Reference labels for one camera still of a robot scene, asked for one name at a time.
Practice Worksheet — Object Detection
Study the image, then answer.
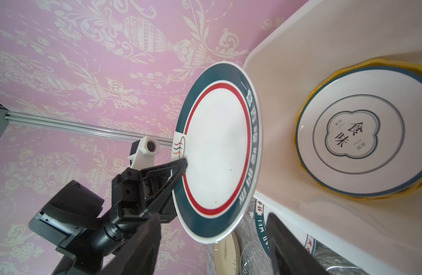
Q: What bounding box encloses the cream plate with leaf motif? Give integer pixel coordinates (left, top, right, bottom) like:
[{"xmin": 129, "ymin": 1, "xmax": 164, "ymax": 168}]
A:
[{"xmin": 213, "ymin": 232, "xmax": 241, "ymax": 275}]

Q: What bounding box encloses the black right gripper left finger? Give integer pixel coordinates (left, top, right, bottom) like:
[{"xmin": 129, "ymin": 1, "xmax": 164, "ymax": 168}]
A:
[{"xmin": 99, "ymin": 214, "xmax": 161, "ymax": 275}]

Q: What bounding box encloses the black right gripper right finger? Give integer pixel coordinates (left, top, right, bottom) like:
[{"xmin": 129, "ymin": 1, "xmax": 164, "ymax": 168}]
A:
[{"xmin": 267, "ymin": 213, "xmax": 328, "ymax": 275}]

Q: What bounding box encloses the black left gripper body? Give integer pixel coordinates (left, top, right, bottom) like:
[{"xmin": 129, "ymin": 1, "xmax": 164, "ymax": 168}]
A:
[{"xmin": 109, "ymin": 168, "xmax": 177, "ymax": 223}]

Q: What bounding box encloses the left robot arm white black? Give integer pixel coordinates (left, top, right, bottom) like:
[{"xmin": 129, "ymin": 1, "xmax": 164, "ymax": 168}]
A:
[{"xmin": 29, "ymin": 159, "xmax": 188, "ymax": 275}]

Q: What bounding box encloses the white plastic bin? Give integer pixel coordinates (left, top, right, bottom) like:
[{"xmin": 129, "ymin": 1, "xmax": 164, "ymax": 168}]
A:
[{"xmin": 244, "ymin": 1, "xmax": 422, "ymax": 275}]

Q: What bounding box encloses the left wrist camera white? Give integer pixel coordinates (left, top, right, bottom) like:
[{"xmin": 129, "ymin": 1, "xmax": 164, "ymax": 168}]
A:
[{"xmin": 128, "ymin": 136, "xmax": 160, "ymax": 170}]

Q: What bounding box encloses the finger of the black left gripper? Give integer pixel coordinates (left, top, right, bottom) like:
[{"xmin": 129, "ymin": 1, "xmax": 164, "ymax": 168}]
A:
[{"xmin": 138, "ymin": 158, "xmax": 188, "ymax": 217}]

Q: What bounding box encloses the yellow scalloped dotted plate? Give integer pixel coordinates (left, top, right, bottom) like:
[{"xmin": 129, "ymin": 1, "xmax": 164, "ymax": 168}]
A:
[{"xmin": 294, "ymin": 57, "xmax": 422, "ymax": 201}]

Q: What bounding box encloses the white plate red green rim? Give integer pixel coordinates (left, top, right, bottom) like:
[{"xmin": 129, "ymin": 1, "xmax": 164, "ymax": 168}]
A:
[{"xmin": 172, "ymin": 62, "xmax": 262, "ymax": 244}]

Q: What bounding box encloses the white plate green lettered rim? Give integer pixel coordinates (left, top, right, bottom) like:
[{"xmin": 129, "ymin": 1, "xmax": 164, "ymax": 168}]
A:
[{"xmin": 254, "ymin": 199, "xmax": 317, "ymax": 258}]

